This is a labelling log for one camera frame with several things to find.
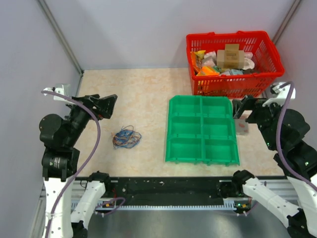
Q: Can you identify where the cable bundle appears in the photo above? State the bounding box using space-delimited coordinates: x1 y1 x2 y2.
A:
111 125 143 150

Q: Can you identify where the green compartment tray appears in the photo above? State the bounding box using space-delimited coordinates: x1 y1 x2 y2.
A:
165 95 240 166

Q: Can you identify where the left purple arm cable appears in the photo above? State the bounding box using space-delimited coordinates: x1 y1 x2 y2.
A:
41 90 102 238

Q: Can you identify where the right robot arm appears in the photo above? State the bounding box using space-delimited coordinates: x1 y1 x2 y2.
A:
217 82 317 238

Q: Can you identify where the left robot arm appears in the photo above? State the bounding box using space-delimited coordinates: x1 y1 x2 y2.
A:
39 87 117 238

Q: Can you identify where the yellow snack packet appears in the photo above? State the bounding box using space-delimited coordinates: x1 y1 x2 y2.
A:
194 50 206 60

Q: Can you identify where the brown cardboard box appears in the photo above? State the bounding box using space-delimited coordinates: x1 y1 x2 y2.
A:
216 44 245 69

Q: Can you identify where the grey red packet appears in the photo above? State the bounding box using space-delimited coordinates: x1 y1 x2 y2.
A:
234 118 249 135

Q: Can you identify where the red plastic basket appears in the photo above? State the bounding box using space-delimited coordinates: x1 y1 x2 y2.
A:
186 31 285 99

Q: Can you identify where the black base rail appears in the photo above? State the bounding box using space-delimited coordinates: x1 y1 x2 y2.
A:
101 177 247 206

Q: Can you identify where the orange snack packet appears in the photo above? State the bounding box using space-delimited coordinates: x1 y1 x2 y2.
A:
196 66 220 76

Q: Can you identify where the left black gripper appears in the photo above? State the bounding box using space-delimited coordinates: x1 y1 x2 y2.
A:
64 93 117 145

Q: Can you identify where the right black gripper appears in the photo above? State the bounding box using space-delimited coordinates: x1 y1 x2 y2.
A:
231 94 283 149

